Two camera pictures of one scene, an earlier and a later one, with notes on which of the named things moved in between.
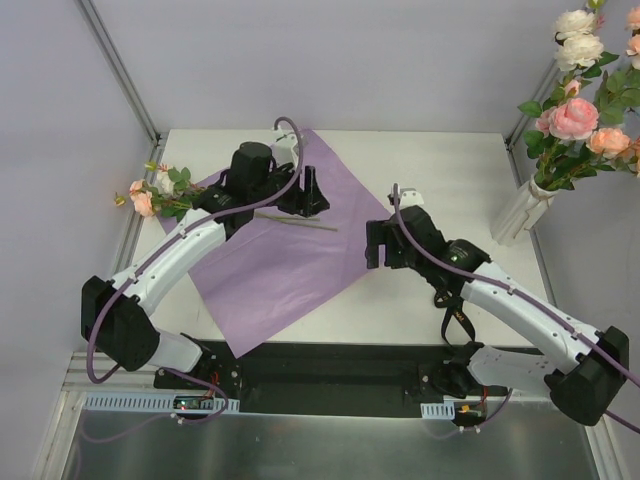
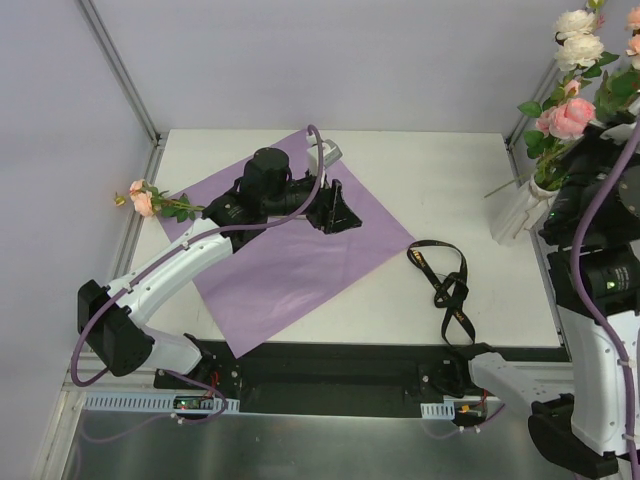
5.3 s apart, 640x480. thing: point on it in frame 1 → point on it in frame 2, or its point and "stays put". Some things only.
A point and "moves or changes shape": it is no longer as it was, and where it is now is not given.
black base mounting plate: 335,378 stays put
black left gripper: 298,189 → 323,207
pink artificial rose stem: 563,117 stays put
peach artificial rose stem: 620,91 stays put
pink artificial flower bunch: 169,192 moves or changes shape
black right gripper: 386,245 → 564,201
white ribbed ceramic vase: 524,212 stays put
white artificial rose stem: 580,51 stays put
